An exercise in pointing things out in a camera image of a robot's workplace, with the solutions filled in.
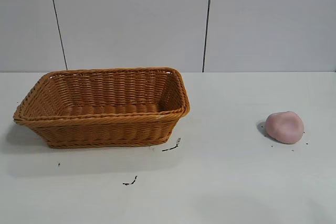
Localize pink round bun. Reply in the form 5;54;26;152
265;111;305;145

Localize brown woven wicker basket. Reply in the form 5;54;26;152
13;67;191;149

